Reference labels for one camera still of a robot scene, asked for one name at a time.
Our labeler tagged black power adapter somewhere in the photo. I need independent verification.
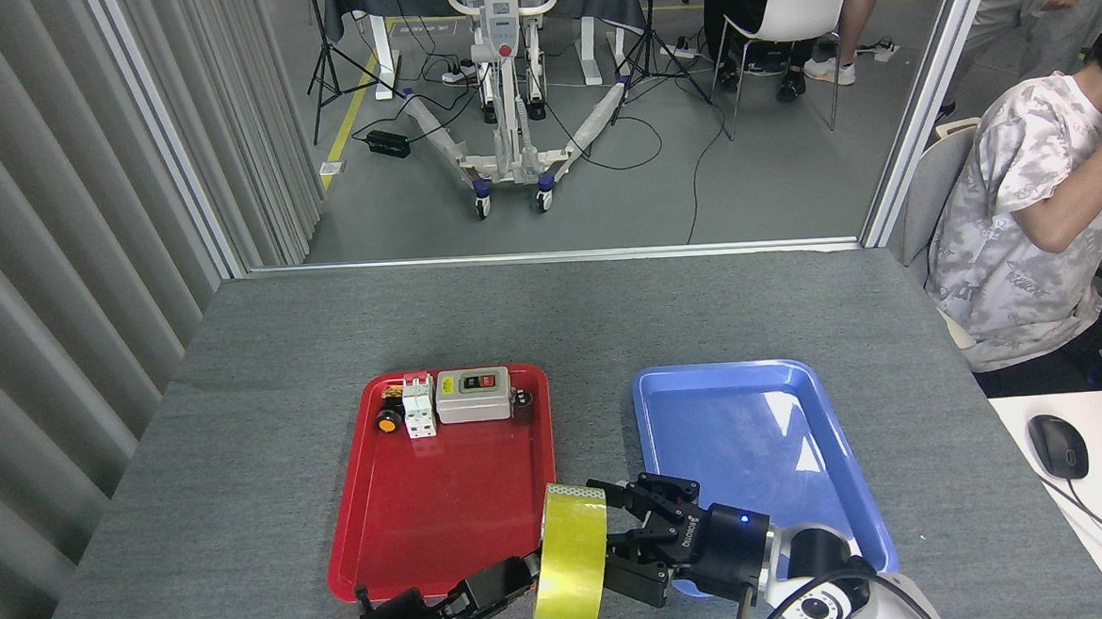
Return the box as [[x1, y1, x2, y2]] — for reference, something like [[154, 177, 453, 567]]
[[365, 128, 412, 161]]

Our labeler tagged white wheeled stand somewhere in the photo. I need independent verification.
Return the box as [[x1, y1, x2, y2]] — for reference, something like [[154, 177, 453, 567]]
[[398, 0, 637, 225]]

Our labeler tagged grey office chair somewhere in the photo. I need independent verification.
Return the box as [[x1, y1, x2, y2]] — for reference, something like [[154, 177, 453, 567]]
[[892, 117, 996, 353]]

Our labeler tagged black computer mouse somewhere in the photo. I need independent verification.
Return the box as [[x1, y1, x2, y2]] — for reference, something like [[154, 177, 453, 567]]
[[1027, 412, 1091, 483]]

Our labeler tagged black floor cable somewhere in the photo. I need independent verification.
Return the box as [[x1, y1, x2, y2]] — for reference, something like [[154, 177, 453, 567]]
[[680, 102, 737, 245]]

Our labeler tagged blue plastic tray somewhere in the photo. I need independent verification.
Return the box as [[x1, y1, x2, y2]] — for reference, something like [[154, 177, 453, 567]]
[[630, 353, 900, 601]]

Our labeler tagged grey two-button switch box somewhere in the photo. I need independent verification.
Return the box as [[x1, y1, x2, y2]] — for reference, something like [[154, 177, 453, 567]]
[[434, 367, 514, 425]]

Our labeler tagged yellow tape roll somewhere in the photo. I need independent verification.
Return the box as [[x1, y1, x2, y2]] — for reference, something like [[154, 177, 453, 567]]
[[526, 480, 613, 619]]

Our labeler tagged white circuit breaker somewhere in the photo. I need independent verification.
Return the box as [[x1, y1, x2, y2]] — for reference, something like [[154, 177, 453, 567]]
[[401, 376, 439, 441]]

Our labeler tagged red plastic tray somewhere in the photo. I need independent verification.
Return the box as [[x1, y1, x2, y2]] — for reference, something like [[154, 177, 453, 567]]
[[316, 363, 563, 605]]

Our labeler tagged silver frame post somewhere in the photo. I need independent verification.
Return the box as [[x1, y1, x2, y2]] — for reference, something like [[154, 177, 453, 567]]
[[87, 0, 253, 286], [848, 0, 1020, 249]]

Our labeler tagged silver frame rail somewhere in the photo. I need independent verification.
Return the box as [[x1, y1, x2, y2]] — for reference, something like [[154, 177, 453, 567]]
[[245, 234, 865, 281]]

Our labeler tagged black tripod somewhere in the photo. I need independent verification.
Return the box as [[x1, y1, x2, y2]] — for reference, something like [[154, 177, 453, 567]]
[[301, 0, 408, 146], [606, 0, 734, 147]]

